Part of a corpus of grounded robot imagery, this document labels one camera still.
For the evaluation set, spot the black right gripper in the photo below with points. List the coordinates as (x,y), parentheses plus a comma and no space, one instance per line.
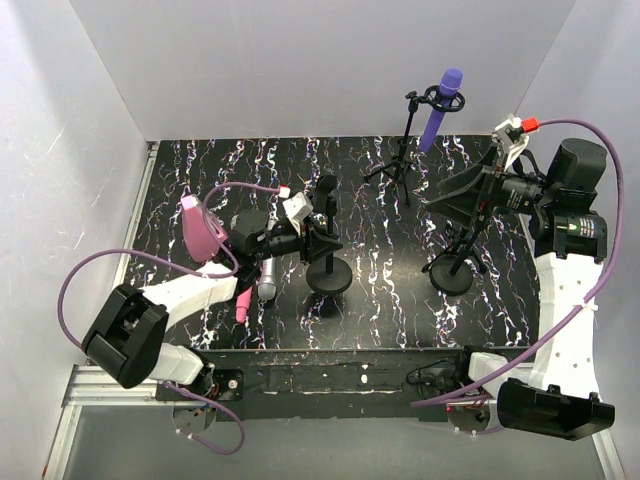
(491,182)

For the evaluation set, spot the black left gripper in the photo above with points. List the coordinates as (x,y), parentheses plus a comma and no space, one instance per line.
(308,244)

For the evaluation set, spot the round base stand with clip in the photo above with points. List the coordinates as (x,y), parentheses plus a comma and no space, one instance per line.
(325,274)

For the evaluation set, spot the silver microphone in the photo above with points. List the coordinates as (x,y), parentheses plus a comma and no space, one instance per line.
(267,285)

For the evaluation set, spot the purple microphone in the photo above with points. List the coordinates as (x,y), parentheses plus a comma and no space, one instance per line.
(443,98)

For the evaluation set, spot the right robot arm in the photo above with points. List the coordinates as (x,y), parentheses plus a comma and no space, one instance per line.
(559,396)

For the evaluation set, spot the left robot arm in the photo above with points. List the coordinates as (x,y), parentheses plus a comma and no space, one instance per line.
(127,337)

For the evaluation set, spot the round base stand with scissor clamp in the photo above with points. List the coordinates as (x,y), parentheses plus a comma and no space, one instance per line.
(449,272)

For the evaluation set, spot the tall tripod microphone stand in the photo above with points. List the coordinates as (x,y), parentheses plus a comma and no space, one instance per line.
(400,164)

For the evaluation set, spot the pink microphone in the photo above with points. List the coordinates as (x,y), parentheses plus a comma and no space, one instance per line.
(243,303)

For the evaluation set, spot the pink microphone case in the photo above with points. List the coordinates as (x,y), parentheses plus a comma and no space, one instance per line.
(202,231)

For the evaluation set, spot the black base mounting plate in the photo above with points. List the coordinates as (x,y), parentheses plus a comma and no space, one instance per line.
(325,384)

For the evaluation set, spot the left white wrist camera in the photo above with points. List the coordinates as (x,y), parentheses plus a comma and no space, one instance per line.
(297,207)

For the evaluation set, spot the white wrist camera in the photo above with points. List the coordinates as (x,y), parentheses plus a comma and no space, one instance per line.
(297,207)
(512,135)

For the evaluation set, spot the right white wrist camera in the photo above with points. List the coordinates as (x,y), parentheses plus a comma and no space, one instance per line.
(512,135)

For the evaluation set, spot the aluminium rail frame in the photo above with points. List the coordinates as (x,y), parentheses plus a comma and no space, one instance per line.
(390,303)

